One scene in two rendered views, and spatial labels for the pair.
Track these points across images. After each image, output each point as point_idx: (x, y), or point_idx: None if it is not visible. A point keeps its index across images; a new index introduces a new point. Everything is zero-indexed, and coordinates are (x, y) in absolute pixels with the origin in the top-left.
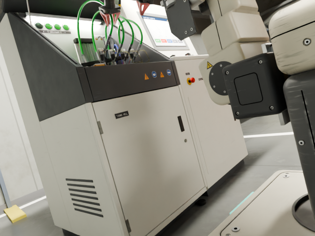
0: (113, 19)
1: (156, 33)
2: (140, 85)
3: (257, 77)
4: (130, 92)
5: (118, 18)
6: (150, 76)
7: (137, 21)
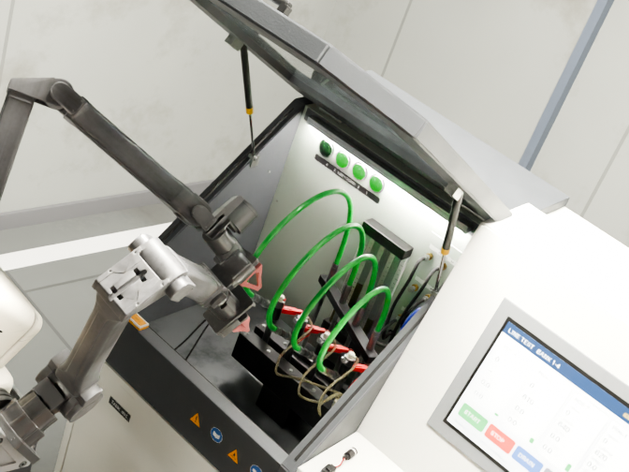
0: (256, 281)
1: (501, 400)
2: (175, 417)
3: None
4: (151, 402)
5: (280, 287)
6: (206, 428)
7: (467, 322)
